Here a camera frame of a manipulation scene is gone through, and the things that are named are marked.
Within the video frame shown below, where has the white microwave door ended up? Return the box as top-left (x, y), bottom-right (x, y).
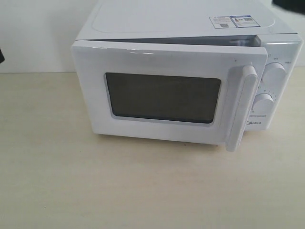
top-left (71, 40), bottom-right (268, 151)

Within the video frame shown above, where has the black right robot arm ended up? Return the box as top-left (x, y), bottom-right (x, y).
top-left (0, 49), bottom-right (5, 63)

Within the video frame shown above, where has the printed paper instruction sheet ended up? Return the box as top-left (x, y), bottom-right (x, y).
top-left (209, 15), bottom-right (260, 29)

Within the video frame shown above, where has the white microwave oven body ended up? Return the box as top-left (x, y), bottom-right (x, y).
top-left (74, 0), bottom-right (301, 133)

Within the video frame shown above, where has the white lower timer knob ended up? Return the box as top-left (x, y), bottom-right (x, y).
top-left (253, 93), bottom-right (274, 114)

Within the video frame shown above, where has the white upper power knob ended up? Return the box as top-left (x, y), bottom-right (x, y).
top-left (262, 62), bottom-right (286, 84)

